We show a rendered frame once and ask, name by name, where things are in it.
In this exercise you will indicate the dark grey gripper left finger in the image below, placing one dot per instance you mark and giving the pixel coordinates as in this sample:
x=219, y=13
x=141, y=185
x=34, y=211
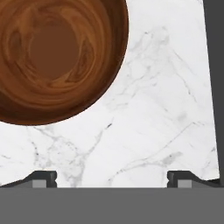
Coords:
x=43, y=176

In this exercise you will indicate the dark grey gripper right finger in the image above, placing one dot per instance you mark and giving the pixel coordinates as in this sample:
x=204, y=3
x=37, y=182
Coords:
x=180, y=176

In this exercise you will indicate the brown wooden bowl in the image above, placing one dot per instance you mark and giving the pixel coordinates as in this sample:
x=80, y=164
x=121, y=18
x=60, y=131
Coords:
x=55, y=58

